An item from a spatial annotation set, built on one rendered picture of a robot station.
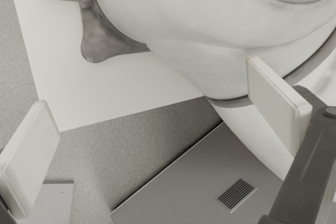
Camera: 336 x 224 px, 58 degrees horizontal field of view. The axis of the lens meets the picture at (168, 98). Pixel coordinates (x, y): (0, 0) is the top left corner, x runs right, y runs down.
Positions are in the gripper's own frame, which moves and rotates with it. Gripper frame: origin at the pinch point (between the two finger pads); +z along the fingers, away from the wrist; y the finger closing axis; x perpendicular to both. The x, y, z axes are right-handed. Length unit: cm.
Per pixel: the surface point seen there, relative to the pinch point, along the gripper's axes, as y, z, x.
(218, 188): 12, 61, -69
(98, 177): -35, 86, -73
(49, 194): -52, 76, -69
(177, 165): -1, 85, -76
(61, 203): -49, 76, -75
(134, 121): -16, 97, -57
